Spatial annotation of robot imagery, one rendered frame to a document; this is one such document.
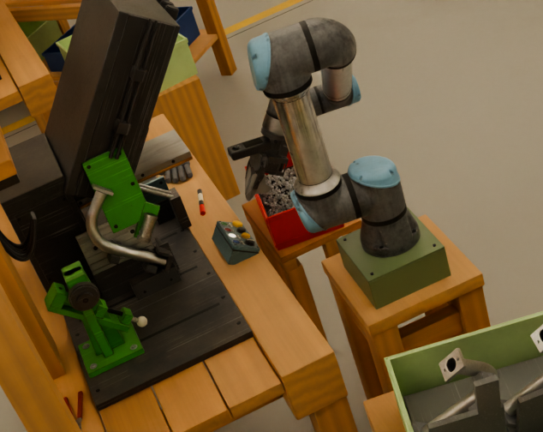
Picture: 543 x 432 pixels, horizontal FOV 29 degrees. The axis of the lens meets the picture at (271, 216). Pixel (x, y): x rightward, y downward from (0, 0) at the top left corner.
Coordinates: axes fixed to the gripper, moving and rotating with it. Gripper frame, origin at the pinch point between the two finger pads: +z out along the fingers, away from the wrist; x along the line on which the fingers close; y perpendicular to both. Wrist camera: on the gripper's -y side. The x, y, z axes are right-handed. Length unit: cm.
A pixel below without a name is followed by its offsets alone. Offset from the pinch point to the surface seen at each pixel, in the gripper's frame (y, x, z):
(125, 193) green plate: -33.6, 2.3, 4.8
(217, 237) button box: -5.5, -1.8, 12.9
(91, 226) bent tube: -41.9, -2.0, 13.6
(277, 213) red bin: 13.8, 4.9, 6.1
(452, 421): 1, -109, -5
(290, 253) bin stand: 16.3, -5.2, 13.6
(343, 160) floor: 118, 150, 40
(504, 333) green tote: 28, -85, -12
